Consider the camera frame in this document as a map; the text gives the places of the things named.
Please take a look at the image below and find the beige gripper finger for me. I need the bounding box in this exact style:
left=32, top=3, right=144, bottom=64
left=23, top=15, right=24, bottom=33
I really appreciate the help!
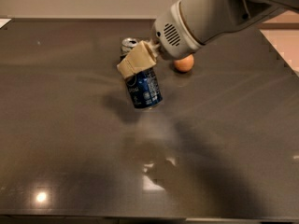
left=117, top=40, right=160, bottom=79

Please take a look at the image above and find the blue pepsi can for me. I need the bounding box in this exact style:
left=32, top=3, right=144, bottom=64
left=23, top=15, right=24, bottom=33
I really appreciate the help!
left=125, top=68, right=163, bottom=109

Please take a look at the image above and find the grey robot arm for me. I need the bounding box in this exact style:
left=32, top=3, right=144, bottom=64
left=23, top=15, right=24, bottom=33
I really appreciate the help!
left=117, top=0, right=299, bottom=79

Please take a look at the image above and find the white green 7up can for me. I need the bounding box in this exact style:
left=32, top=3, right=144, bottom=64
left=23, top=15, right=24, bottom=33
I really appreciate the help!
left=121, top=37, right=139, bottom=60

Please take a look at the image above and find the orange fruit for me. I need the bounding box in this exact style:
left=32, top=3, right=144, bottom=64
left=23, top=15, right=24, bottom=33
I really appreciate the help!
left=174, top=54, right=194, bottom=73

